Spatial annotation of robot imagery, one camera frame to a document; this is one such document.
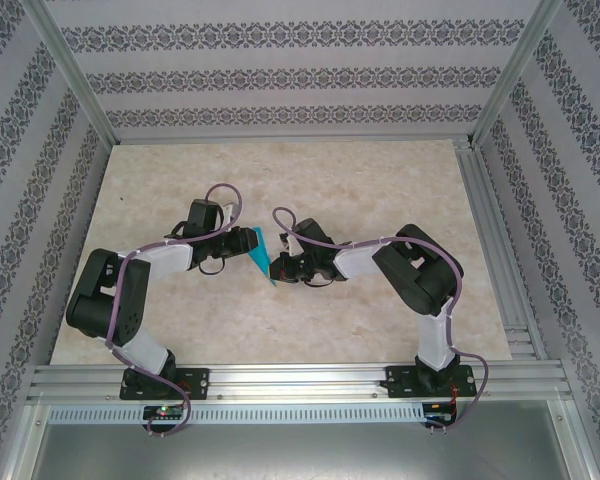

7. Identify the turquoise cloth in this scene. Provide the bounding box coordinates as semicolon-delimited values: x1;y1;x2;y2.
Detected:
244;225;282;290

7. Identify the small controller circuit board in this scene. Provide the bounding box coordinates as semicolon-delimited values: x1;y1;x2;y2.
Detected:
423;402;459;419
143;405;186;420

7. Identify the thin aluminium frame bar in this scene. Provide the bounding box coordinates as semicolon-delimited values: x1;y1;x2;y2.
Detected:
110;133;476;147

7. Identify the long aluminium mounting rail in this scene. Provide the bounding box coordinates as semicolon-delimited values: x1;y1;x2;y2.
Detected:
27;360;574;404

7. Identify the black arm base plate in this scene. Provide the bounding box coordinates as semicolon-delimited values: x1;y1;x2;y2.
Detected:
385;364;477;400
118;367;211;401

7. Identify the slotted aluminium cable duct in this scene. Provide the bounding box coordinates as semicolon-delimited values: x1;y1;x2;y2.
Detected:
47;403;426;425

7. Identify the aluminium side rail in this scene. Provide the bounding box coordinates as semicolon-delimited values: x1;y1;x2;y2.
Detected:
453;138;549;362

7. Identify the aluminium frame post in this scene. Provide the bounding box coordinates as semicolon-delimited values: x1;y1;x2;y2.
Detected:
22;0;119;147
467;0;566;147

